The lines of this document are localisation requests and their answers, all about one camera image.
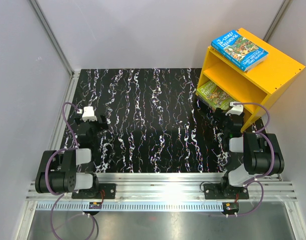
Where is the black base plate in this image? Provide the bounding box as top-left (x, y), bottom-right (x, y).
top-left (72, 182), bottom-right (116, 200)
top-left (203, 183), bottom-right (249, 200)

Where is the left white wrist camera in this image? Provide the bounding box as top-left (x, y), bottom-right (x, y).
top-left (77, 106), bottom-right (98, 122)

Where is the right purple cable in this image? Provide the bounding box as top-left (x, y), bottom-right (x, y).
top-left (234, 101), bottom-right (276, 216)

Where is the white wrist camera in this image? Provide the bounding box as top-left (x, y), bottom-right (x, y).
top-left (225, 101), bottom-right (243, 116)
top-left (77, 106), bottom-right (98, 122)

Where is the blue 26-storey treehouse book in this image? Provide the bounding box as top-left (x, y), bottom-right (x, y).
top-left (211, 30), bottom-right (269, 71)

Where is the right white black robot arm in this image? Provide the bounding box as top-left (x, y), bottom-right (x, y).
top-left (210, 108), bottom-right (284, 199)

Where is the green 65-storey treehouse book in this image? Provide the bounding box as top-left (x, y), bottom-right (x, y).
top-left (197, 80), bottom-right (235, 111)

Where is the blue back-cover book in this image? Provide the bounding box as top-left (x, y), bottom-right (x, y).
top-left (212, 47), bottom-right (247, 72)

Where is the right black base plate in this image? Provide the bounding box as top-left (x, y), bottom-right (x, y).
top-left (203, 183), bottom-right (249, 200)

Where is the white slotted cable duct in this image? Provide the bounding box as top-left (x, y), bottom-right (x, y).
top-left (36, 201), bottom-right (223, 212)

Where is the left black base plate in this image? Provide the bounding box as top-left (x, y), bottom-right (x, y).
top-left (72, 182), bottom-right (116, 200)

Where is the yellow wooden shelf box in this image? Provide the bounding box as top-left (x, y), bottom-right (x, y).
top-left (198, 28), bottom-right (305, 131)

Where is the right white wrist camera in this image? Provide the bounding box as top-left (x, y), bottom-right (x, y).
top-left (225, 101), bottom-right (243, 116)

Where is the black marble pattern mat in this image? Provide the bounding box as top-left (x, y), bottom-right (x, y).
top-left (72, 68), bottom-right (243, 173)

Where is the aluminium rail frame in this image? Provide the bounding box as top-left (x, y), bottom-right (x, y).
top-left (18, 70), bottom-right (306, 240)

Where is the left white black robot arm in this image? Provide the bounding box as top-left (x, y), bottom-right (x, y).
top-left (35, 115), bottom-right (108, 199)

